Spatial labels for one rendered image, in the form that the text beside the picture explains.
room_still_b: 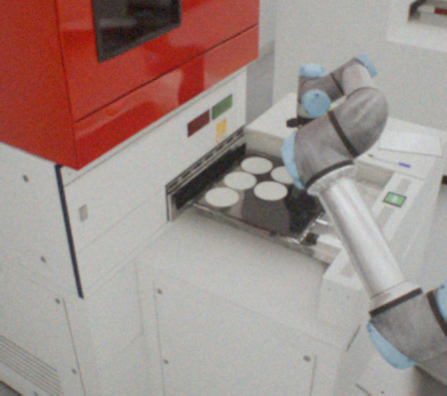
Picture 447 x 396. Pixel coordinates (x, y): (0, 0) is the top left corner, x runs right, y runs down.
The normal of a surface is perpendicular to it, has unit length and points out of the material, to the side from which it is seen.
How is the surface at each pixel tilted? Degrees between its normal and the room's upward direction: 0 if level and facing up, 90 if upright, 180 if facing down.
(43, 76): 90
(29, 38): 90
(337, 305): 90
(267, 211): 0
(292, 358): 90
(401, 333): 54
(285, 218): 0
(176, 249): 0
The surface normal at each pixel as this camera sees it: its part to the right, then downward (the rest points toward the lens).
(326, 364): -0.53, 0.45
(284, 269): 0.00, -0.85
